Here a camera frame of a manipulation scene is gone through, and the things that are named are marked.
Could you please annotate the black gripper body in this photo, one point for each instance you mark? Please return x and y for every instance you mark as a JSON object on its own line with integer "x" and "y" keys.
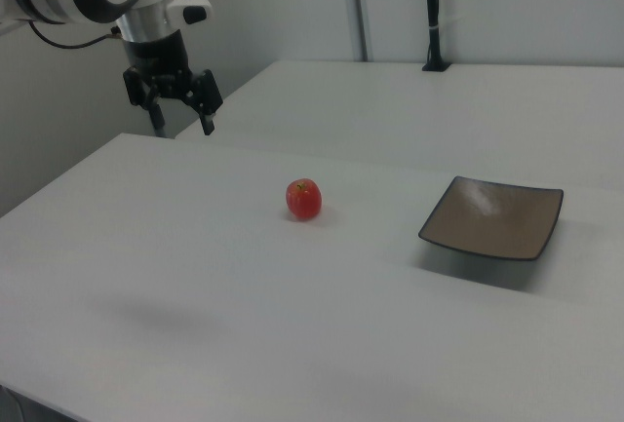
{"x": 156, "y": 59}

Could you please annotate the black camera stand pole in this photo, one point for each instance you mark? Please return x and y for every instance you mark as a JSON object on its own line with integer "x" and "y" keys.
{"x": 433, "y": 3}

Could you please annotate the slanted grey metal frame post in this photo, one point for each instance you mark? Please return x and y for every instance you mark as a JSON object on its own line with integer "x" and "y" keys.
{"x": 161, "y": 129}

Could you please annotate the red apple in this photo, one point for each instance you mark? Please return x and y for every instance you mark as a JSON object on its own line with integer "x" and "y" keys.
{"x": 303, "y": 199}

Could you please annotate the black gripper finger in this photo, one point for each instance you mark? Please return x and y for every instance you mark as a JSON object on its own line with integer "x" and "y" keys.
{"x": 205, "y": 93}
{"x": 139, "y": 88}

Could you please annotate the square brown ceramic plate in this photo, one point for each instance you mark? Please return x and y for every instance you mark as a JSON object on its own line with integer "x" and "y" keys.
{"x": 490, "y": 219}

